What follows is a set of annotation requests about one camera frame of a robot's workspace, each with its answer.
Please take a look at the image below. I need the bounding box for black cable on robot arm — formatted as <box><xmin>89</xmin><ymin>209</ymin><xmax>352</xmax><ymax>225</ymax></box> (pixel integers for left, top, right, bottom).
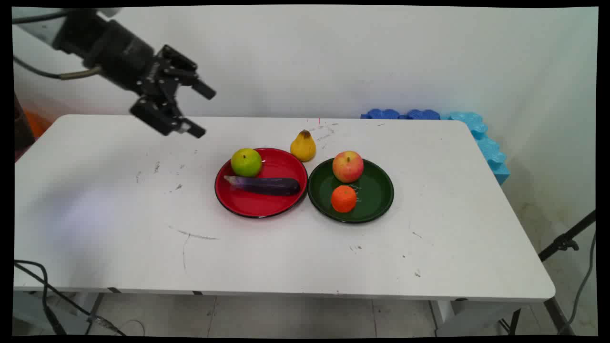
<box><xmin>13</xmin><ymin>56</ymin><xmax>103</xmax><ymax>81</ymax></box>

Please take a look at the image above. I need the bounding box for white table leg frame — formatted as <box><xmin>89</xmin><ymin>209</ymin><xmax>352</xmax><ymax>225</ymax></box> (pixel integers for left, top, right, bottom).
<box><xmin>429</xmin><ymin>299</ymin><xmax>524</xmax><ymax>337</ymax></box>

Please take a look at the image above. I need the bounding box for green apple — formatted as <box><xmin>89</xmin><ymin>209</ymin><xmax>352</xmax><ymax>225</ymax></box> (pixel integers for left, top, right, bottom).
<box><xmin>231</xmin><ymin>148</ymin><xmax>263</xmax><ymax>178</ymax></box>

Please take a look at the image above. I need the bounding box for dark green round plate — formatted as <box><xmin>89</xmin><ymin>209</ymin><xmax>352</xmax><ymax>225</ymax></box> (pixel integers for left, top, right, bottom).
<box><xmin>307</xmin><ymin>158</ymin><xmax>395</xmax><ymax>224</ymax></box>

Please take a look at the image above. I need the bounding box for black tripod stand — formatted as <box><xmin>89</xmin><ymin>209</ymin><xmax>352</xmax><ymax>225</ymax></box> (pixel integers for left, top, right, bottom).
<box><xmin>538</xmin><ymin>210</ymin><xmax>597</xmax><ymax>335</ymax></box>

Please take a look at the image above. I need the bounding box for grey hanging cable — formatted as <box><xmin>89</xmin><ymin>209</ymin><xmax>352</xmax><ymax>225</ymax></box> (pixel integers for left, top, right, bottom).
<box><xmin>557</xmin><ymin>231</ymin><xmax>597</xmax><ymax>335</ymax></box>

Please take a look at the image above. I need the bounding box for dark brown object behind table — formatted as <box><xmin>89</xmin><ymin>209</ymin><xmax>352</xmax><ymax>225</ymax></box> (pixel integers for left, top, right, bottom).
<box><xmin>13</xmin><ymin>93</ymin><xmax>37</xmax><ymax>161</ymax></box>

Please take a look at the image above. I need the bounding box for orange object behind table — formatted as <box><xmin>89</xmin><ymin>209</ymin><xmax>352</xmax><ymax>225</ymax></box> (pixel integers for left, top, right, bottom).
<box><xmin>23</xmin><ymin>110</ymin><xmax>54</xmax><ymax>140</ymax></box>

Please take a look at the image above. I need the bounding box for dark blue foam piece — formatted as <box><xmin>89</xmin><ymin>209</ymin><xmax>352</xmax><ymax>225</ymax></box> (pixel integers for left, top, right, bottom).
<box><xmin>404</xmin><ymin>109</ymin><xmax>441</xmax><ymax>121</ymax></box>
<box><xmin>360</xmin><ymin>108</ymin><xmax>401</xmax><ymax>120</ymax></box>

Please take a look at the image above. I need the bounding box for black looping floor cable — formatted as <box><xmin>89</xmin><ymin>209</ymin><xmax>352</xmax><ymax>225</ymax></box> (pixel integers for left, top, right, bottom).
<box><xmin>13</xmin><ymin>260</ymin><xmax>67</xmax><ymax>336</ymax></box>

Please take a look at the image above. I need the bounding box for yellow pear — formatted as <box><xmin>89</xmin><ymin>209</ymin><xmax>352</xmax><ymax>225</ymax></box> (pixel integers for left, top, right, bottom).
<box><xmin>290</xmin><ymin>130</ymin><xmax>317</xmax><ymax>162</ymax></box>

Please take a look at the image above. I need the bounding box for red round plate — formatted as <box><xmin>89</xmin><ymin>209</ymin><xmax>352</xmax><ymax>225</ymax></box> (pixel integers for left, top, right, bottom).
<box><xmin>214</xmin><ymin>147</ymin><xmax>309</xmax><ymax>219</ymax></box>

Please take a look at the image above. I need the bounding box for black metal table leg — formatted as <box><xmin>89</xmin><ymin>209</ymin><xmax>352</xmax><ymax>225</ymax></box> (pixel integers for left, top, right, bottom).
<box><xmin>85</xmin><ymin>293</ymin><xmax>105</xmax><ymax>335</ymax></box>

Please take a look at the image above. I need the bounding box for purple eggplant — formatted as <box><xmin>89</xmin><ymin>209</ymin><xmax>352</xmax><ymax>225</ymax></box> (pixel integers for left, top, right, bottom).
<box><xmin>224</xmin><ymin>175</ymin><xmax>302</xmax><ymax>197</ymax></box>

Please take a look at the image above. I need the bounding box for red yellow apple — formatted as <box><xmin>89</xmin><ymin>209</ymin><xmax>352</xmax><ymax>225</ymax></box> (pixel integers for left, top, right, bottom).
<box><xmin>332</xmin><ymin>151</ymin><xmax>365</xmax><ymax>184</ymax></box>

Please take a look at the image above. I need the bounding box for black cable with connector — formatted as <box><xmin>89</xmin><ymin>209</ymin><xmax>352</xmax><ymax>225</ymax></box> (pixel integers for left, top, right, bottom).
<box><xmin>13</xmin><ymin>263</ymin><xmax>128</xmax><ymax>337</ymax></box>

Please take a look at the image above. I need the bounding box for orange tangerine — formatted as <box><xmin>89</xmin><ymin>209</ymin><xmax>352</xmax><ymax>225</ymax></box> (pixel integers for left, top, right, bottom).
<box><xmin>330</xmin><ymin>185</ymin><xmax>357</xmax><ymax>213</ymax></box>

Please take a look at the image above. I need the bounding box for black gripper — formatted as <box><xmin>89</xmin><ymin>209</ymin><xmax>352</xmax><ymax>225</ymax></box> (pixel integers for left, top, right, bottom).
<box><xmin>82</xmin><ymin>20</ymin><xmax>217</xmax><ymax>139</ymax></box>

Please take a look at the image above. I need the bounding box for light blue foam strip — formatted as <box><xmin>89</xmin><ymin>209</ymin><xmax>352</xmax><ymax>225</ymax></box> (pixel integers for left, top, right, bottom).
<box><xmin>441</xmin><ymin>111</ymin><xmax>511</xmax><ymax>186</ymax></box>

